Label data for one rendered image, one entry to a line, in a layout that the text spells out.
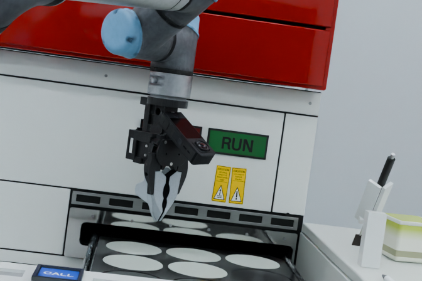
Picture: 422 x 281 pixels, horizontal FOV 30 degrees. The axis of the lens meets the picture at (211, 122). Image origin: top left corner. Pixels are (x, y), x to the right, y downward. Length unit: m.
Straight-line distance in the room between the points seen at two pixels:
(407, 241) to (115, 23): 0.58
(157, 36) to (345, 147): 1.93
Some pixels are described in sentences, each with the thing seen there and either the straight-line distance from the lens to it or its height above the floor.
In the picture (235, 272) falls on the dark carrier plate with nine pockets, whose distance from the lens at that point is 1.35.
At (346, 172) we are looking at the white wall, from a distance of 3.11.
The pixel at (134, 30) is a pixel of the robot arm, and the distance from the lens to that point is 1.23.
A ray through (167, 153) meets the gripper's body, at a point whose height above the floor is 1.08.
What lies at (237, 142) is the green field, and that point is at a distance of 1.51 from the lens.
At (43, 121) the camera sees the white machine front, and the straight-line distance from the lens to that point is 1.52.
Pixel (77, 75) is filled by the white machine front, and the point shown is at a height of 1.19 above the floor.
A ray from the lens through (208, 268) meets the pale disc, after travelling 1.35.
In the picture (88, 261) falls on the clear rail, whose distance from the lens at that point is 1.28.
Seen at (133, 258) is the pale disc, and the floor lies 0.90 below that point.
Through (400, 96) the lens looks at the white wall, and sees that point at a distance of 3.15.
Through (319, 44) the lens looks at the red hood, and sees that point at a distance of 1.49.
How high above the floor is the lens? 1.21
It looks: 3 degrees down
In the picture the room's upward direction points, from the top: 8 degrees clockwise
